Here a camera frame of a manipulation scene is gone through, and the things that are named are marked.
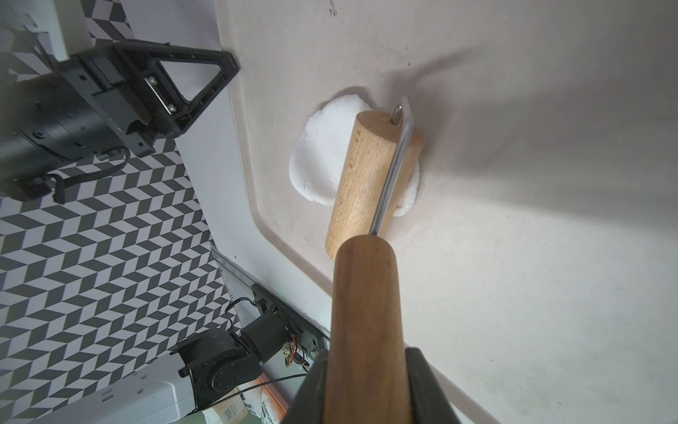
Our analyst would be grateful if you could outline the beige plastic tray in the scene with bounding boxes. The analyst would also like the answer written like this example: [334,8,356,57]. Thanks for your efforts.
[215,1,677,423]

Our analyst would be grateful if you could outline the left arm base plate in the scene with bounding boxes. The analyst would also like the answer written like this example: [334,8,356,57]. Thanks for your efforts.
[241,284,328,367]

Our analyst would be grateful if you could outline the wooden dough roller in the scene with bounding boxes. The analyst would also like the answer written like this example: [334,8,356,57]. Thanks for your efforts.
[322,98,423,423]

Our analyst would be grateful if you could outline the white dough ball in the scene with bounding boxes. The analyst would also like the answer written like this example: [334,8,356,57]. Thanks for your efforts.
[289,95,403,219]

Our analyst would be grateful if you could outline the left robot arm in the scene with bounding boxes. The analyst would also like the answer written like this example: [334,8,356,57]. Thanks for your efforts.
[1,42,291,423]

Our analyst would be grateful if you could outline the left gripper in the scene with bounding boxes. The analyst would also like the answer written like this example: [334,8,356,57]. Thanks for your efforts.
[1,41,240,199]

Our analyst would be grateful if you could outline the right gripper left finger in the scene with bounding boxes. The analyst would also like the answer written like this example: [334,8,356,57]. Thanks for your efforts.
[281,350,329,424]

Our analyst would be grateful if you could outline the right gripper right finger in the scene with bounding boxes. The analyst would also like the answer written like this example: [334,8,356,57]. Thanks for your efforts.
[405,347,460,424]

